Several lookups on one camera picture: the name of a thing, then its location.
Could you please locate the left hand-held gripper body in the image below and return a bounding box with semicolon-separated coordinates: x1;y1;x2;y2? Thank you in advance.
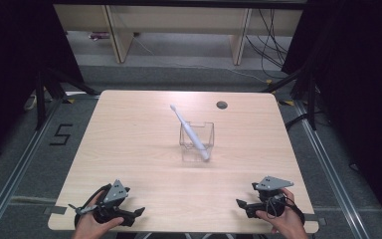
68;178;130;224

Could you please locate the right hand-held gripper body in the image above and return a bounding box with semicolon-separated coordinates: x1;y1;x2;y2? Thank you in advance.
251;175;294;219

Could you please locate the clear plastic container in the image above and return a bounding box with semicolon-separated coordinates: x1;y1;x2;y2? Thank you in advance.
178;120;216;164

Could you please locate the white electric toothbrush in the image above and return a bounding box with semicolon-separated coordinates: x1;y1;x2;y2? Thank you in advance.
169;104;212;163

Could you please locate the person's right hand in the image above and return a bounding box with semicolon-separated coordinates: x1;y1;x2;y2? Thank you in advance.
256;187;308;239

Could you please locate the person's left hand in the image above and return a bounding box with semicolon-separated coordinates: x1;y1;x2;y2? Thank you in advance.
72;193;125;239

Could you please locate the grey tape strip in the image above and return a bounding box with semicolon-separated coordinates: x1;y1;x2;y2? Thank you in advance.
42;205;69;216

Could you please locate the black metal stand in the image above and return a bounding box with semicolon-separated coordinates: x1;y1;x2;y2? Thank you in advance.
261;65;318;132
34;65;101;131

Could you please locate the black curtain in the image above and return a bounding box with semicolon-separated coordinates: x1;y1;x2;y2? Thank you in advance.
281;0;382;231
0;0;86;168

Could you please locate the small pink object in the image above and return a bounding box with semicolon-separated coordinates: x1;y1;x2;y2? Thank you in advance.
88;31;111;42

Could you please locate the light wooden shelf unit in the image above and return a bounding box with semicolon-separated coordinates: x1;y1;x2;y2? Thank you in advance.
52;3;304;67

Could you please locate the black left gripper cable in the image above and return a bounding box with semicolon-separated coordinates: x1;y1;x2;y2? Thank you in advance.
74;183;112;228

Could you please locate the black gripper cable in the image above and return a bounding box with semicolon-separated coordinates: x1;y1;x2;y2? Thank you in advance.
265;195;306;225
74;183;112;228

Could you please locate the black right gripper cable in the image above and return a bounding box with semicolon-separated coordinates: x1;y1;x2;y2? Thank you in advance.
265;195;306;225

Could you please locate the aluminium floor rail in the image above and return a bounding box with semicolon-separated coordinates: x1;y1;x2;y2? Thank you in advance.
0;97;65;239
292;99;368;239

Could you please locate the thick black floor cable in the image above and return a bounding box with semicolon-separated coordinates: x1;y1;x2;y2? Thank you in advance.
284;112;310;131

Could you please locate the bundle of black cables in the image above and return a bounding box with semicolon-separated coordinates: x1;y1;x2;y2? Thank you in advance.
244;8;294;80

